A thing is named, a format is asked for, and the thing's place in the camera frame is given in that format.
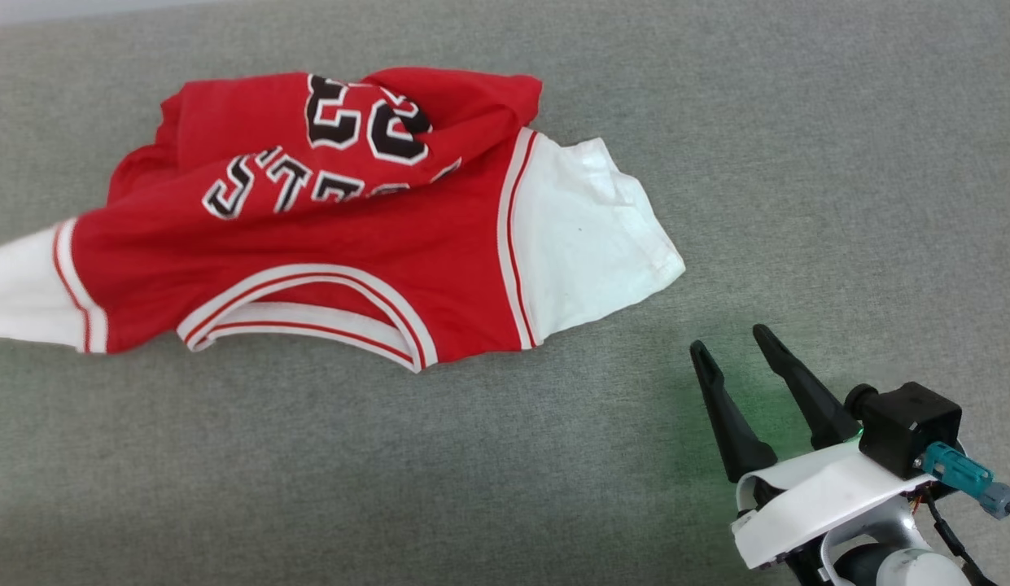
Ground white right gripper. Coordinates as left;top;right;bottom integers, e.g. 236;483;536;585
689;323;935;572

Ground red basketball jersey white sleeves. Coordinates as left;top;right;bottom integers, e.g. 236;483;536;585
0;67;686;374

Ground teal right camera connector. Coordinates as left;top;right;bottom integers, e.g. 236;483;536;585
918;441;1010;520

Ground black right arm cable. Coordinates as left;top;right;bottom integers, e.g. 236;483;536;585
922;492;1010;586

